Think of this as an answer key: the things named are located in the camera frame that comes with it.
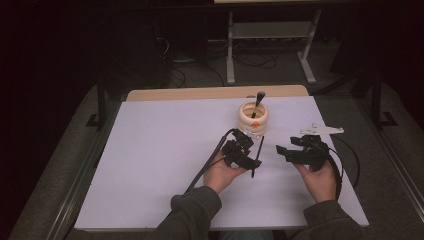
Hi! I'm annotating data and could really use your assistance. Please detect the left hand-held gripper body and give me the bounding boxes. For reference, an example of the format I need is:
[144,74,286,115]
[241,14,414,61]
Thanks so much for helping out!
[222,128,250,168]

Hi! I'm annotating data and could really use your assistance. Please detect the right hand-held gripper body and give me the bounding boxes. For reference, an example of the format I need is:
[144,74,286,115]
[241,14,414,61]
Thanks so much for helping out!
[288,122,345,173]

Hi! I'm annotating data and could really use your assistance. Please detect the thin black pen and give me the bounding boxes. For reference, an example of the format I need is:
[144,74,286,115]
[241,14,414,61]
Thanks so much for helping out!
[250,135,266,179]

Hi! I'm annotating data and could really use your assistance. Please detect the cream ribbed cup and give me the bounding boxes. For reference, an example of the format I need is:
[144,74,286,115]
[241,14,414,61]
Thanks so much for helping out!
[237,100,270,138]

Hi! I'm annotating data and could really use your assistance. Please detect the black makeup brush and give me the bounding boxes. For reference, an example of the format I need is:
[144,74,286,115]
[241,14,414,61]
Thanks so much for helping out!
[251,90,267,120]

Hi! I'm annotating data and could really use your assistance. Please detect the person's left hand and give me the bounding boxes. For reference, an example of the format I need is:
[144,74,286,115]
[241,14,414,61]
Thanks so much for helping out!
[202,149,248,195]

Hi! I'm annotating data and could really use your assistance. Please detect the person's right hand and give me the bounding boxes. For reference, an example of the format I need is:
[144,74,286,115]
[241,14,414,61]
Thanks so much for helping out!
[294,159,338,205]

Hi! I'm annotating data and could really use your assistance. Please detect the black metal stand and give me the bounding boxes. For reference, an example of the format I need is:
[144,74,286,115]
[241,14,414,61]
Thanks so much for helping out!
[85,75,108,130]
[370,70,399,130]

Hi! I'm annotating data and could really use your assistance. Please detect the white board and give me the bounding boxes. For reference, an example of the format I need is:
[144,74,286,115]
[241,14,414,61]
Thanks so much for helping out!
[73,95,370,232]

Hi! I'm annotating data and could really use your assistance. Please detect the white metal stand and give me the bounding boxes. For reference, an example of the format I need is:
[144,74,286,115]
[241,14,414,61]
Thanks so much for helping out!
[225,8,323,86]

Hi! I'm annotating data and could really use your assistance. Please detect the thick black right gripper cable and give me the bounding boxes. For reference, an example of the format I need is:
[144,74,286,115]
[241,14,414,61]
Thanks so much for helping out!
[318,141,344,201]

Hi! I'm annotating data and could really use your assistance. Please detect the thin black looped cable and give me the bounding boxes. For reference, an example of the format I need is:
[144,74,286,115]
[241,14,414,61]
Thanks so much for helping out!
[330,134,361,190]

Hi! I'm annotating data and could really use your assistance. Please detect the black floor cables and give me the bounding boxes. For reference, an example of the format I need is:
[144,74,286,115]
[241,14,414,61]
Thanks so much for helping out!
[155,35,278,88]

